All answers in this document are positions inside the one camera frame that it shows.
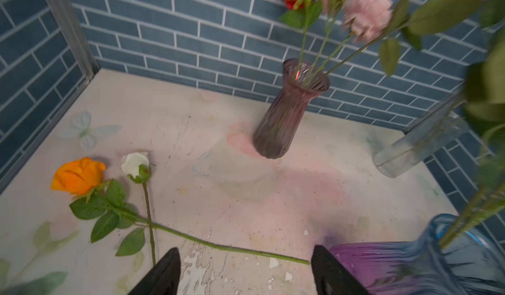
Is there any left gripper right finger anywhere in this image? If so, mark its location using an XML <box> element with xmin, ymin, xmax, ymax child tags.
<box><xmin>310</xmin><ymin>245</ymin><xmax>370</xmax><ymax>295</ymax></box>

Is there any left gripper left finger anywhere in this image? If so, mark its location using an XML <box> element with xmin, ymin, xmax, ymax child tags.
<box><xmin>128</xmin><ymin>247</ymin><xmax>181</xmax><ymax>295</ymax></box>

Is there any blue purple gradient vase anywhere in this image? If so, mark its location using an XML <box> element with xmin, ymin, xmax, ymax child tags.
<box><xmin>330</xmin><ymin>213</ymin><xmax>504</xmax><ymax>294</ymax></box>

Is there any clear ribbed glass vase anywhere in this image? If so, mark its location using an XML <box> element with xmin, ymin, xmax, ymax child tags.
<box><xmin>373</xmin><ymin>90</ymin><xmax>469</xmax><ymax>179</ymax></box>

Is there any dark purple ribbed vase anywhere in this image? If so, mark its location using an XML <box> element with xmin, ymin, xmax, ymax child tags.
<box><xmin>252</xmin><ymin>58</ymin><xmax>330</xmax><ymax>159</ymax></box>

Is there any small white flower spray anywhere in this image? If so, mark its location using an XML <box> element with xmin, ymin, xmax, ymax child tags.
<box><xmin>439</xmin><ymin>27</ymin><xmax>504</xmax><ymax>249</ymax></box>

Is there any pink peony spray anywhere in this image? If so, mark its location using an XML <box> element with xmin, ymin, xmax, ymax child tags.
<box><xmin>307</xmin><ymin>0</ymin><xmax>395</xmax><ymax>83</ymax></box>

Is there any red rose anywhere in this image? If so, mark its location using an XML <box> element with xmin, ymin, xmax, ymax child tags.
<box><xmin>280</xmin><ymin>0</ymin><xmax>323</xmax><ymax>87</ymax></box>
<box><xmin>332</xmin><ymin>0</ymin><xmax>488</xmax><ymax>76</ymax></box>

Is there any orange rose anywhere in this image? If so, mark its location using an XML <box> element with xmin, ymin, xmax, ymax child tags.
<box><xmin>51</xmin><ymin>157</ymin><xmax>310</xmax><ymax>265</ymax></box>

